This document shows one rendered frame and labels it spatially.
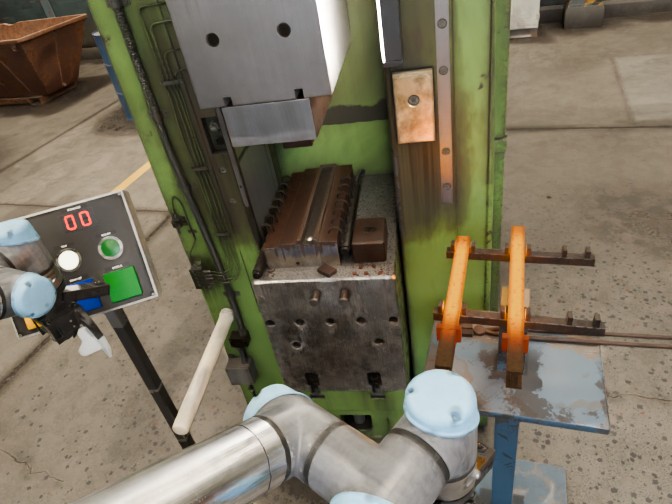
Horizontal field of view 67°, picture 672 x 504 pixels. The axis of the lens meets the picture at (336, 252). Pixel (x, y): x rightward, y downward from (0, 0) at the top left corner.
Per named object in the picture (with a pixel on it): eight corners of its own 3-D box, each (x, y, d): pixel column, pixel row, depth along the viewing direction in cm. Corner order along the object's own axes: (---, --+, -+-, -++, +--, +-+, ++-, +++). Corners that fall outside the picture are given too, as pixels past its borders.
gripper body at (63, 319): (42, 337, 113) (14, 296, 106) (76, 312, 118) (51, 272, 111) (61, 347, 109) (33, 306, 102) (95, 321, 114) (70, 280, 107)
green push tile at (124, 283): (142, 294, 126) (133, 265, 125) (112, 303, 125) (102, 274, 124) (144, 293, 128) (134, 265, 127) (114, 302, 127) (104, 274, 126)
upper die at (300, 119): (317, 139, 113) (309, 98, 108) (232, 147, 117) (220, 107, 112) (338, 77, 147) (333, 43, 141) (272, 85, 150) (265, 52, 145)
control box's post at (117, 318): (207, 479, 191) (79, 249, 129) (198, 479, 192) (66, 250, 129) (210, 470, 194) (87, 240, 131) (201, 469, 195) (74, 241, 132)
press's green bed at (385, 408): (416, 475, 180) (406, 390, 153) (313, 472, 187) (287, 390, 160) (415, 356, 224) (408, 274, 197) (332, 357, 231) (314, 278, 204)
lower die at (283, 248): (340, 264, 134) (335, 238, 129) (268, 267, 138) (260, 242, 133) (355, 185, 167) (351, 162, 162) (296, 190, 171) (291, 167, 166)
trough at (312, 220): (317, 243, 131) (316, 239, 130) (298, 244, 132) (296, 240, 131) (337, 167, 164) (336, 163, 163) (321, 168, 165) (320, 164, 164)
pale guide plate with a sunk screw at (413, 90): (435, 141, 123) (432, 70, 113) (398, 144, 125) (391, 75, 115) (435, 137, 125) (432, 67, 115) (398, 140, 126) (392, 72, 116)
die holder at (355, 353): (407, 391, 152) (395, 276, 126) (286, 391, 160) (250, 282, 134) (409, 273, 197) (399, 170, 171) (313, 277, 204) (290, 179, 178)
